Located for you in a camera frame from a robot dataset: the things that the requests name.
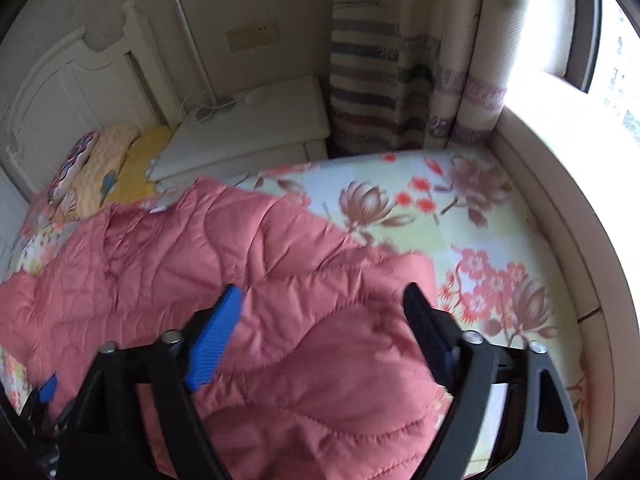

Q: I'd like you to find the pink quilted coat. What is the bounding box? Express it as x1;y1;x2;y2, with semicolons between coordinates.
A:
1;180;438;479

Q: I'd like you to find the yellow pillow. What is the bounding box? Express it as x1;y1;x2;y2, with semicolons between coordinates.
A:
102;126;176;207

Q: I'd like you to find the cream textured pillow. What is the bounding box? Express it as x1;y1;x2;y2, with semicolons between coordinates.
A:
53;124;139;223

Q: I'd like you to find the beige window sill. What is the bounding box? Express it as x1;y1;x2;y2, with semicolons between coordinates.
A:
491;71;640;451

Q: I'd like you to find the colourful patterned pillow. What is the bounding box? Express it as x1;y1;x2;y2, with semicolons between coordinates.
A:
47;131;100;204

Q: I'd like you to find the floral bed sheet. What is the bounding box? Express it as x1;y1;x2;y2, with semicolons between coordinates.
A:
0;146;589;470

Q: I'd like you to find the white nightstand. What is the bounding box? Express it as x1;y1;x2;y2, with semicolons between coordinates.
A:
150;76;330;182

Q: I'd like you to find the slim desk lamp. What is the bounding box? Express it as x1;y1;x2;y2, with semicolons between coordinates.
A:
175;0;236;122

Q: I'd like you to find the small white round object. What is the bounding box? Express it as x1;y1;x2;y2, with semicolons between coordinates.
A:
244;89;268;106

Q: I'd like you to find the white wooden headboard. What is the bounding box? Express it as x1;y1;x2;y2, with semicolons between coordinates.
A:
6;0;183;196

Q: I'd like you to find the dark framed window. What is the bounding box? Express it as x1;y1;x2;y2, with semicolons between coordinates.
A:
565;0;639;141

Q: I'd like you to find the patterned curtain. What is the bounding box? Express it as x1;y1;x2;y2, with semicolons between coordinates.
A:
329;0;528;154

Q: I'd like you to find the beige wall socket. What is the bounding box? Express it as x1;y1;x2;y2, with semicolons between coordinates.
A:
224;21;280;53

